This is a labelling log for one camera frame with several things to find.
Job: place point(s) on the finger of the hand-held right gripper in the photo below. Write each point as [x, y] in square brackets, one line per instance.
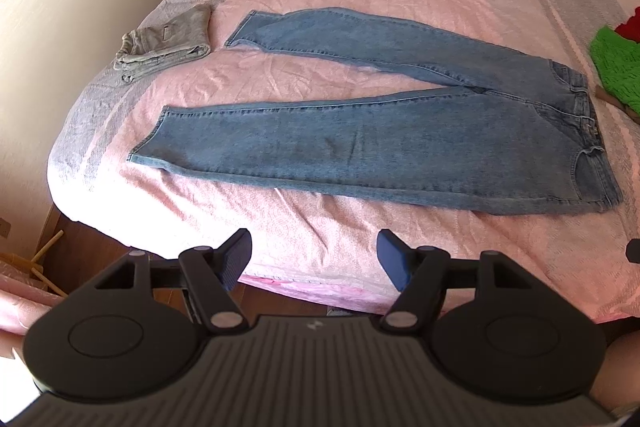
[635, 252]

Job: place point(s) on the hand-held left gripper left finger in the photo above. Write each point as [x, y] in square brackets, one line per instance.
[232, 257]

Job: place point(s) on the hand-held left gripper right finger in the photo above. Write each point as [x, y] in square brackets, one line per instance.
[395, 257]

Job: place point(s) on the blue denim jeans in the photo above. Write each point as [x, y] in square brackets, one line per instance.
[400, 142]

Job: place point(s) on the person's leg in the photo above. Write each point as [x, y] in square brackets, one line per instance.
[622, 372]

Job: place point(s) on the tan garment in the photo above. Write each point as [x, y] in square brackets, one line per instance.
[617, 102]

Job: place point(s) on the wooden rack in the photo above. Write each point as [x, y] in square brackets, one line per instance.
[47, 247]

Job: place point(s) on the green knit sweater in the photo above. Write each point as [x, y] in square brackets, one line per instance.
[617, 67]

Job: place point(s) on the pink cloth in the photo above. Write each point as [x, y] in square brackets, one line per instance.
[25, 312]

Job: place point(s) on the red garment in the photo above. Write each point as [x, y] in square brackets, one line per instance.
[631, 27]

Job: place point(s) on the grey folded garment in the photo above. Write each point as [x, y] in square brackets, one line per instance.
[170, 37]

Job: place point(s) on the brown wall socket plate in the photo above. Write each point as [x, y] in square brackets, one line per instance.
[4, 227]

